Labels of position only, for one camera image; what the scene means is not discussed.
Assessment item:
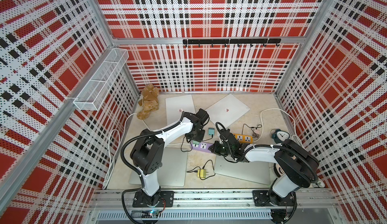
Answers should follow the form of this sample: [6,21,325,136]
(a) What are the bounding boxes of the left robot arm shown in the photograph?
[120,109,210,201]

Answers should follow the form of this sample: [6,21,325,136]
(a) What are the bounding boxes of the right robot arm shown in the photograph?
[209,130,319,199]

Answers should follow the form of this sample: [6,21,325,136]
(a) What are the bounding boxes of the white power cable left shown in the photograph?
[102,112,194,190]

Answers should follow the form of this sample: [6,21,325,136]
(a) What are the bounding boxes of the silver laptop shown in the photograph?
[215,156,271,185]
[128,147,188,187]

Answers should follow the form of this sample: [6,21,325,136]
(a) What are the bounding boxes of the white power cable right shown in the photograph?
[255,108,326,188]

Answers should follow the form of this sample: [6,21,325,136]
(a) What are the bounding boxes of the white laptop right back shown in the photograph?
[206,94,251,128]

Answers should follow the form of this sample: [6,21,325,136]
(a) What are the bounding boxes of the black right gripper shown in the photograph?
[208,141,233,158]

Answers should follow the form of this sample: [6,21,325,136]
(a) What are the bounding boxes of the yellow power strip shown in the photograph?
[234,134,254,144]

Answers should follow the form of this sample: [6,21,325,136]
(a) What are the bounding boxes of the white power cable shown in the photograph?
[255,108,326,188]
[102,112,194,190]

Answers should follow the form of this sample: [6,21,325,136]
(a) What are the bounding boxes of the brown teddy bear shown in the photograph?
[137,84,159,120]

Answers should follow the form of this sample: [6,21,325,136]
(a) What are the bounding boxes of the silver laptop front left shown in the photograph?
[128,147,188,187]

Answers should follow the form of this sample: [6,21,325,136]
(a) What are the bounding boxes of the white laptop left back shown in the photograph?
[165,95,196,125]

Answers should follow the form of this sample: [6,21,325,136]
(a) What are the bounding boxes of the teal alarm clock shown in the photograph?
[271,129,291,144]

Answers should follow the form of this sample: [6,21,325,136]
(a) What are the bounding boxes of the purple power strip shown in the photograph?
[191,142,212,153]

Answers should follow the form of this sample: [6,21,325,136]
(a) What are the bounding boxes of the black hook rail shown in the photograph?
[182,38,282,45]

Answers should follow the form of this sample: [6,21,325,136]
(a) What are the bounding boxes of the black charger cable yellow adapter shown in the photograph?
[186,159,216,180]

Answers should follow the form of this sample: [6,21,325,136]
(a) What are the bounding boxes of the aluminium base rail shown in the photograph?
[85,189,345,224]

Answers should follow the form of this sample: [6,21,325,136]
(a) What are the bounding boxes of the black charger cable pink adapter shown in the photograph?
[242,124,263,135]

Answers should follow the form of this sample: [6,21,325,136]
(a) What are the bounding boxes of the pink pig plush toy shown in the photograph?
[273,164,284,178]

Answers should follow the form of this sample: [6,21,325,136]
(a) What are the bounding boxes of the white laptop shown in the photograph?
[165,95,196,125]
[206,94,251,128]

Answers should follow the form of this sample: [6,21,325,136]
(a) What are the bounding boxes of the black charger cable green adapter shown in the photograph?
[180,136,193,152]

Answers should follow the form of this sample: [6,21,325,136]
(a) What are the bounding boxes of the silver laptop front right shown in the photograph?
[215,156,271,185]

